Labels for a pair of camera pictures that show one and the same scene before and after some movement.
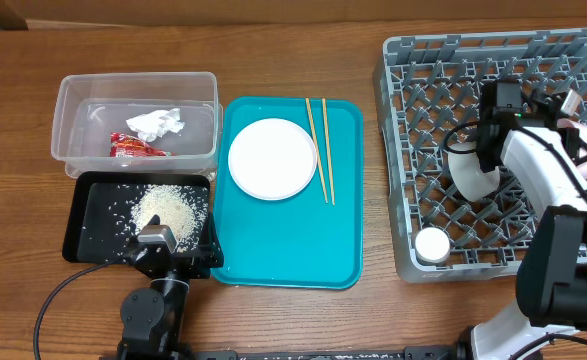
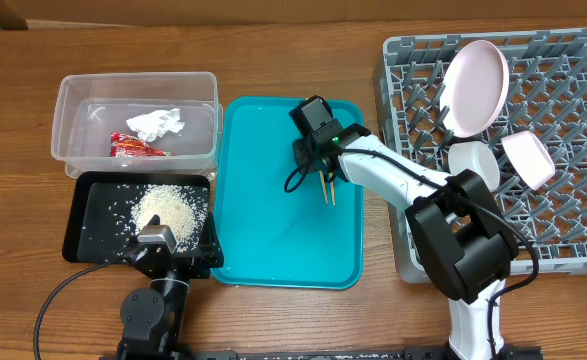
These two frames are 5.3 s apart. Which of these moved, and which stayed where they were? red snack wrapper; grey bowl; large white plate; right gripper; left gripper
Moved: large white plate; right gripper
Stayed: grey bowl; left gripper; red snack wrapper
